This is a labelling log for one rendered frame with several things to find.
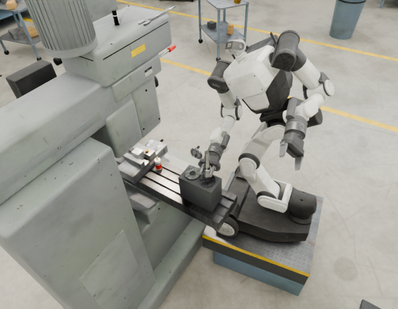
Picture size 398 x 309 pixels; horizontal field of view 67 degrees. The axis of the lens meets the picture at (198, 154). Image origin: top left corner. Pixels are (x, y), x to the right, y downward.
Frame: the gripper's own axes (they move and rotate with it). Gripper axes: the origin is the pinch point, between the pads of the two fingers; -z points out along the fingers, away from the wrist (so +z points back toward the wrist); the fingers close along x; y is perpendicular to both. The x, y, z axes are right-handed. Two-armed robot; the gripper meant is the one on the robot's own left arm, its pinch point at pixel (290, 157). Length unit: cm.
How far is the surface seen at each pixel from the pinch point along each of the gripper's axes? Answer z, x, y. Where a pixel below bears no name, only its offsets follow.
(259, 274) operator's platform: -22, -103, -93
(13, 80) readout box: -2, 98, -77
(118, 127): -2, 53, -57
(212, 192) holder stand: -6, -8, -54
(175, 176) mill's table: 8, -3, -91
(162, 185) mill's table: -1, 1, -94
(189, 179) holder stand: -2, 2, -64
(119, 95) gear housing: 6, 61, -48
